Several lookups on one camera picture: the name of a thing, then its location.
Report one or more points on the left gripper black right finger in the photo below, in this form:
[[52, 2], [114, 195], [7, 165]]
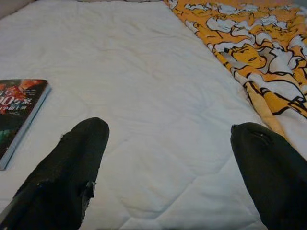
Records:
[[275, 179]]

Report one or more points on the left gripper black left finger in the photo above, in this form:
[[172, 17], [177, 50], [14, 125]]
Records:
[[60, 179]]

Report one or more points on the dark cover paperback book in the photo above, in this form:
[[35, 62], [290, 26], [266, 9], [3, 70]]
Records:
[[19, 107]]

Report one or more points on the yellow cartoon egg blanket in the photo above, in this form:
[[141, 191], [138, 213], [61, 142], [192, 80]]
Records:
[[251, 52]]

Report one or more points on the white quilted mattress bed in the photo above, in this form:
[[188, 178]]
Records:
[[144, 83]]

